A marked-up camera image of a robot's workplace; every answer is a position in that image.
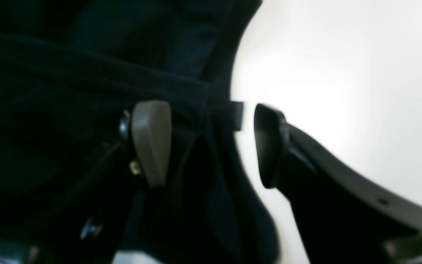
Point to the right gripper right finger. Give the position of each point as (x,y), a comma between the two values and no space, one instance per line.
(342,217)

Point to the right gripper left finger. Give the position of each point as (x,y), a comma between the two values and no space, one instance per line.
(79,217)

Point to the black T-shirt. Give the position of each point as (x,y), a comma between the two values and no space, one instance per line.
(69,69)

